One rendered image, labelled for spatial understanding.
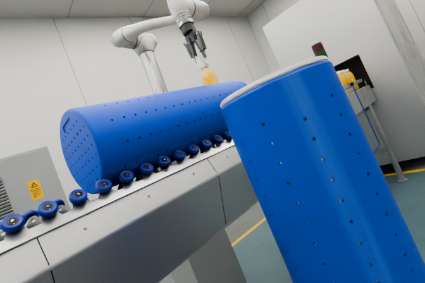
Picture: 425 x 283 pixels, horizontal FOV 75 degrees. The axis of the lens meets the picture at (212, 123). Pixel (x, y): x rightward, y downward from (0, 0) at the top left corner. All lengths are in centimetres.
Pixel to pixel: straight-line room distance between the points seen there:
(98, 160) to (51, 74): 334
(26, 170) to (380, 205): 227
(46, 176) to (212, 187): 165
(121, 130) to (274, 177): 50
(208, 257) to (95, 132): 109
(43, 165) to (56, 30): 245
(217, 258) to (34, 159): 154
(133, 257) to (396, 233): 65
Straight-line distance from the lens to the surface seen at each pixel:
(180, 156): 101
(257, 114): 57
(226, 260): 179
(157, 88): 192
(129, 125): 91
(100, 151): 86
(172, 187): 95
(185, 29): 153
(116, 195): 87
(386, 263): 66
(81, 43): 448
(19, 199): 245
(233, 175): 116
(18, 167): 248
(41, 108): 396
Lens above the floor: 95
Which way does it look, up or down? 4 degrees up
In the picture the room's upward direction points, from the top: 23 degrees counter-clockwise
